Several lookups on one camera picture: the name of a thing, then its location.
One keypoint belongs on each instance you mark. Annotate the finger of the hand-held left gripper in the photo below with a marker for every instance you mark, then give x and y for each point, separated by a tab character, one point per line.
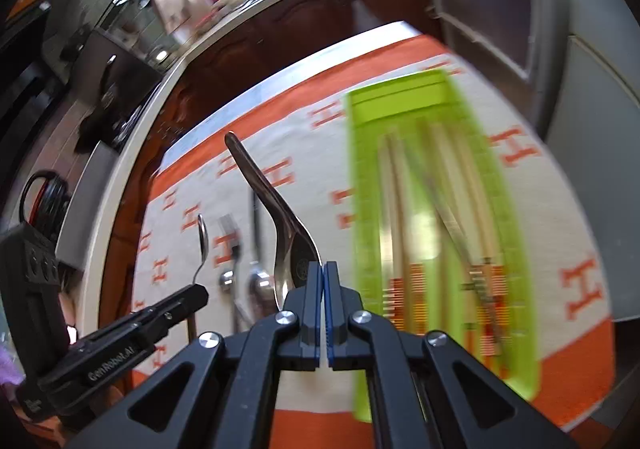
185	301

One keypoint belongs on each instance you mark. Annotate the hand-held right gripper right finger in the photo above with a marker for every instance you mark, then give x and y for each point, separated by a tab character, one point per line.
330	309

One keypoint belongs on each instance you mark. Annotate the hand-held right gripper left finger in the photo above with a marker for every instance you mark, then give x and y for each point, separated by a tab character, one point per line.
315	309

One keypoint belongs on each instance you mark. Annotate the small metal spoon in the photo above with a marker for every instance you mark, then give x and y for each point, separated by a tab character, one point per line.
228	279
202	239
257	281

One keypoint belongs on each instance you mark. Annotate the large metal spoon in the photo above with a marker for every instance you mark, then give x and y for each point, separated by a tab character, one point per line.
280	219

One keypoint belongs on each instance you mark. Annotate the wooden chopstick red patterned end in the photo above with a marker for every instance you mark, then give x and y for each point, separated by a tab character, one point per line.
452	189
475	199
386	229

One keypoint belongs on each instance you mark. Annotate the green plastic tray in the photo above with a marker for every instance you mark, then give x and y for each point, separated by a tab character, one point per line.
365	179

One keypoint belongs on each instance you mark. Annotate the orange beige printed blanket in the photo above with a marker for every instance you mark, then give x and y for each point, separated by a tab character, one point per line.
300	169

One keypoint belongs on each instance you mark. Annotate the metal chopstick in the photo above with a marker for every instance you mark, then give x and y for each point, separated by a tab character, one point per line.
450	224

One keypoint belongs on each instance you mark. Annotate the grey refrigerator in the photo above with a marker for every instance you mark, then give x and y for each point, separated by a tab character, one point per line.
600	104

